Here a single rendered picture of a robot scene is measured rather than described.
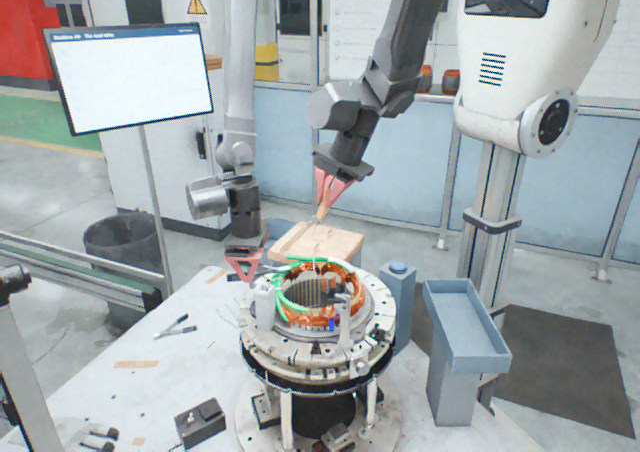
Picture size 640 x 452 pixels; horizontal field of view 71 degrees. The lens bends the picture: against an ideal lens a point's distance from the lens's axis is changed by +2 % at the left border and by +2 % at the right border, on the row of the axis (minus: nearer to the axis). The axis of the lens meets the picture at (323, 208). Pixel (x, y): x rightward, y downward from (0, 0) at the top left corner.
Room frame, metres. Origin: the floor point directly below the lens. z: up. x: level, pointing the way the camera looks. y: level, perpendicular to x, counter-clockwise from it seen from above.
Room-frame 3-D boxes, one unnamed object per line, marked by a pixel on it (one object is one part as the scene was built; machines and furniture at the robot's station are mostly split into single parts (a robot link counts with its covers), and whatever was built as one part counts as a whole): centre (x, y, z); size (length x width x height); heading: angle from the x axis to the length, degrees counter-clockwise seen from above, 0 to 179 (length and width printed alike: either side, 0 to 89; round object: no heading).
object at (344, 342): (0.62, -0.04, 1.15); 0.03 x 0.02 x 0.12; 61
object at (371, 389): (0.69, -0.10, 0.91); 0.02 x 0.02 x 0.21
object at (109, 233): (2.05, 1.04, 0.39); 0.39 x 0.39 x 0.35
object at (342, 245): (1.04, 0.02, 1.05); 0.20 x 0.19 x 0.02; 65
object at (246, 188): (0.75, 0.15, 1.34); 0.07 x 0.06 x 0.07; 120
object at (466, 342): (0.75, -0.29, 0.92); 0.25 x 0.11 x 0.28; 1
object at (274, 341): (0.75, 0.01, 1.09); 0.32 x 0.32 x 0.01
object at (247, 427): (0.75, 0.01, 0.80); 0.39 x 0.39 x 0.01
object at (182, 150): (3.27, 1.11, 0.60); 1.02 x 0.55 x 1.20; 67
